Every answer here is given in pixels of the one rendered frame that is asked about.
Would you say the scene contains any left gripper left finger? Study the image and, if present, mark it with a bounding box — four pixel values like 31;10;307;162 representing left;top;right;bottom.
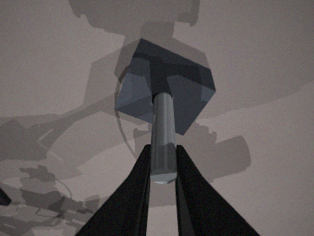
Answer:
75;144;151;236

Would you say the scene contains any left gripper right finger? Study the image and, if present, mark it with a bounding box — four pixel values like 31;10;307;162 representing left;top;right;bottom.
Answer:
175;145;260;236

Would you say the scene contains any steel peg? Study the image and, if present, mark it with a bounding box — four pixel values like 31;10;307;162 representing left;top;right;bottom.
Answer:
150;93;177;184

